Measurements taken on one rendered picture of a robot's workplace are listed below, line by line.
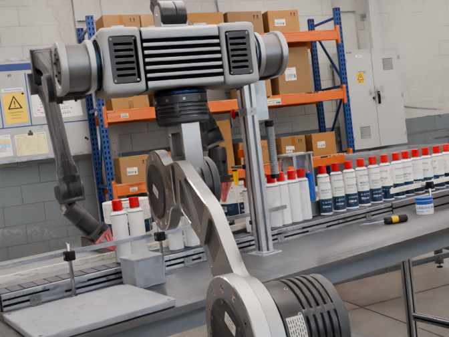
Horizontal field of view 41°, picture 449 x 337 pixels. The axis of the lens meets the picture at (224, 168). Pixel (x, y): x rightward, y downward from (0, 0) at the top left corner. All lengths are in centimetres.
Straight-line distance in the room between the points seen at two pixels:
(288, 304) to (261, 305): 6
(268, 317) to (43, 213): 556
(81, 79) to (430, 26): 762
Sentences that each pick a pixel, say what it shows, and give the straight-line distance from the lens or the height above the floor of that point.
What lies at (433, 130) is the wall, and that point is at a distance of 864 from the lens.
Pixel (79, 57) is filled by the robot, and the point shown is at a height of 146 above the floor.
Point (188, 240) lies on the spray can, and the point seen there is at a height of 91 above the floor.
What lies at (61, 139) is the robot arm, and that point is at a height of 130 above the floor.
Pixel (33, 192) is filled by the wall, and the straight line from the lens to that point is 647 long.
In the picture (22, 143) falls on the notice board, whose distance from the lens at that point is 633.
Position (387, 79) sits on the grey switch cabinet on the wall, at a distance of 774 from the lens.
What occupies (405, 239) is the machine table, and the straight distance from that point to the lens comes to 214.
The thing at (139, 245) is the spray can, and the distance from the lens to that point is 200.
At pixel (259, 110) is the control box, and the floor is 132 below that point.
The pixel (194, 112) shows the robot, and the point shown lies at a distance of 146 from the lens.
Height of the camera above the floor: 125
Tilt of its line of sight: 3 degrees down
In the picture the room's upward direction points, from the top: 7 degrees counter-clockwise
